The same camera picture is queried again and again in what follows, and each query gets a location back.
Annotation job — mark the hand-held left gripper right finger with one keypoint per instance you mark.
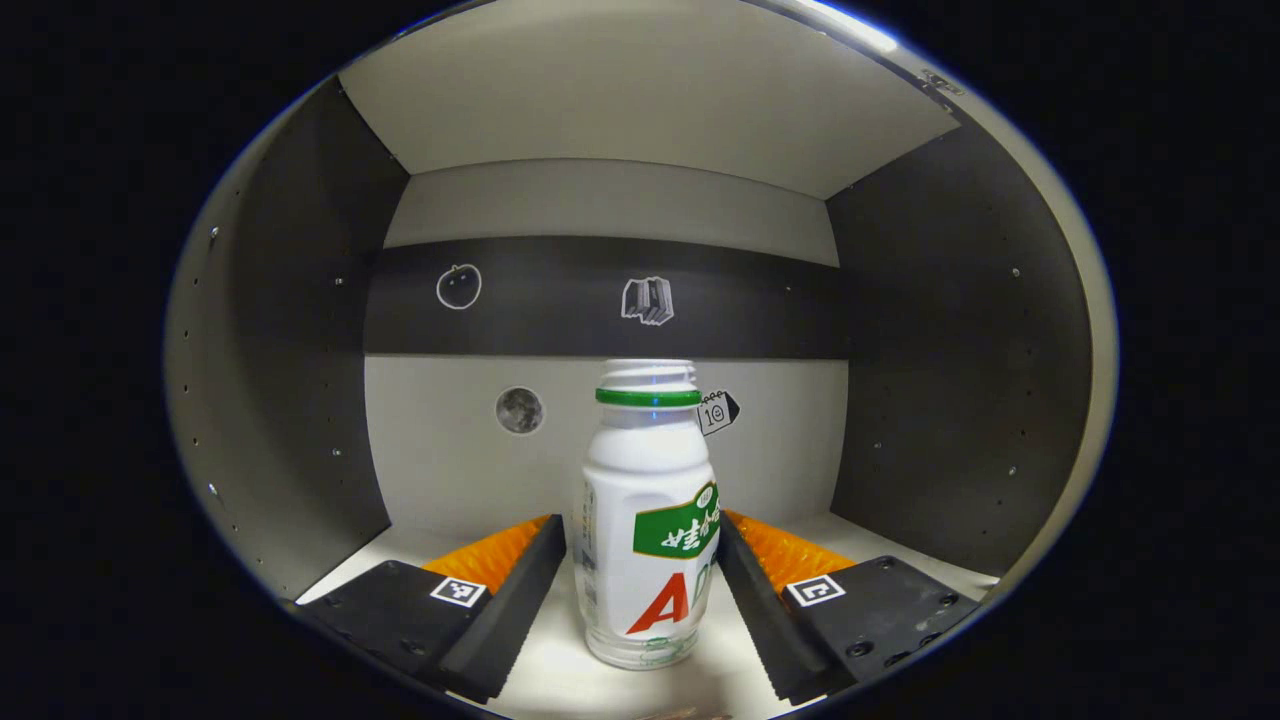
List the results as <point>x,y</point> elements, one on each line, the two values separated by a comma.
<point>760,600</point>

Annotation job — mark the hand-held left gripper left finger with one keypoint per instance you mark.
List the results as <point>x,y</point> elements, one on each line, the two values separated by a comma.
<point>520,590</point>

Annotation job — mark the white plastic bottle green label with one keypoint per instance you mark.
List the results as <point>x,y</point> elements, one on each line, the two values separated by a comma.
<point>645,470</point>

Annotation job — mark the white cabinet shelf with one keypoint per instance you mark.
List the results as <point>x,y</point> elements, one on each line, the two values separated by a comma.
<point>555,680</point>
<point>620,90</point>

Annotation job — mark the grey wooden cabinet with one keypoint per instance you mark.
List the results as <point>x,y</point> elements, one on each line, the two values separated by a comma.
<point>950,330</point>

